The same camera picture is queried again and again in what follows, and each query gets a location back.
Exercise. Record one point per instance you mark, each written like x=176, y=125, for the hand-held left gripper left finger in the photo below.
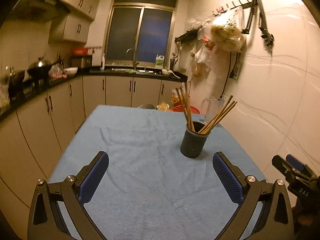
x=96, y=175

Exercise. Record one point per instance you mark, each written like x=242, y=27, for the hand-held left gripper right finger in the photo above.
x=226, y=175

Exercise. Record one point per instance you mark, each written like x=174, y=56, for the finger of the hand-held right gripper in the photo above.
x=296, y=162
x=282, y=167

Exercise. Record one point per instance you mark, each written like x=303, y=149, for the black chopstick holder cup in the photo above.
x=193, y=145

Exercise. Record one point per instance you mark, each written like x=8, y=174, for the bunch of wooden chopsticks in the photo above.
x=188, y=110

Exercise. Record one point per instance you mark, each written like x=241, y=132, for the blue table cloth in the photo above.
x=150, y=167

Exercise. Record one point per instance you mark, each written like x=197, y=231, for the clear glass mug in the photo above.
x=212, y=108

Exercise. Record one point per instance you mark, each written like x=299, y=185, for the red plastic basket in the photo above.
x=180, y=109

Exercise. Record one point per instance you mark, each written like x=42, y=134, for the plastic bag in red bin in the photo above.
x=176, y=97

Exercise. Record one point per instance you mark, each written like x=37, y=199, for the yellow plastic bag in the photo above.
x=163, y=106

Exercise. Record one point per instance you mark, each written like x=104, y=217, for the black kitchen countertop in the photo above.
x=37, y=85

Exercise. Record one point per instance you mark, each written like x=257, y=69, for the steel kitchen sink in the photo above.
x=135, y=71

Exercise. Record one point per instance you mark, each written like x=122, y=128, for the white soap bottle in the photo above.
x=102, y=62

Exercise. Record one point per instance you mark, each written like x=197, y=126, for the metal box appliance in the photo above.
x=81, y=61

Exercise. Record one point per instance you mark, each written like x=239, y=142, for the white ladle bowl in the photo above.
x=167, y=72

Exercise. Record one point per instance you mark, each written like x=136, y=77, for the chrome sink faucet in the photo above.
x=133, y=60

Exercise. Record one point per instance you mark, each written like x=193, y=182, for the black wok with lid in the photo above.
x=40, y=67

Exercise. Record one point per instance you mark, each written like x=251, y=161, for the dark utensil holder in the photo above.
x=172, y=64

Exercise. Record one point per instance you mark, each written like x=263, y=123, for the dark cooking pot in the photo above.
x=18, y=78

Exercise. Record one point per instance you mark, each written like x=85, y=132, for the red plastic basin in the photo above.
x=80, y=51

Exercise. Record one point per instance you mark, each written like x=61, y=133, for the green detergent jug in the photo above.
x=160, y=62

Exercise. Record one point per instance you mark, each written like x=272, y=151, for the hanging bag of noodles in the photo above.
x=228, y=37

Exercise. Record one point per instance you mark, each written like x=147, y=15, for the sliding kitchen window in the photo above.
x=142, y=30

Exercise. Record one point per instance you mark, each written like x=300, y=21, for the black range hood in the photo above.
x=40, y=6

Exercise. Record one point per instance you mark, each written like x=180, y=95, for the wall power outlet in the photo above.
x=236, y=67

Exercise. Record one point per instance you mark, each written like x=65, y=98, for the black wall rack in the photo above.
x=187, y=36

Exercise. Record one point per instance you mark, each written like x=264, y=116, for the small beige wall cabinet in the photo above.
x=71, y=28

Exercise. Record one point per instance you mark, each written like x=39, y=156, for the black wall hook rail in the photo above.
x=235, y=5

